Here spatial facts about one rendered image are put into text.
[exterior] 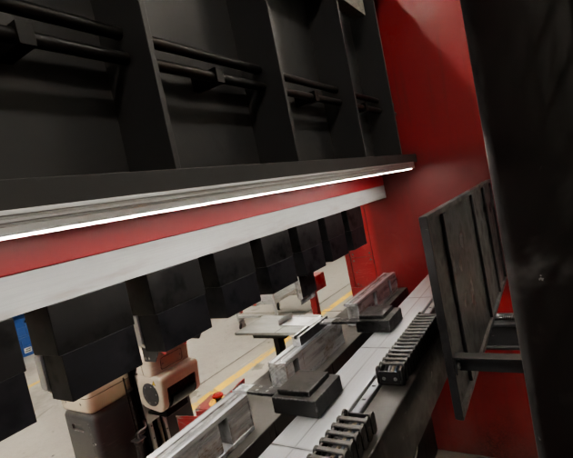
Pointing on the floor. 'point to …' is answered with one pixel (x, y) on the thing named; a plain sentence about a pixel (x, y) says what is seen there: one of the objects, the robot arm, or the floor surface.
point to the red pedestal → (316, 291)
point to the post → (541, 200)
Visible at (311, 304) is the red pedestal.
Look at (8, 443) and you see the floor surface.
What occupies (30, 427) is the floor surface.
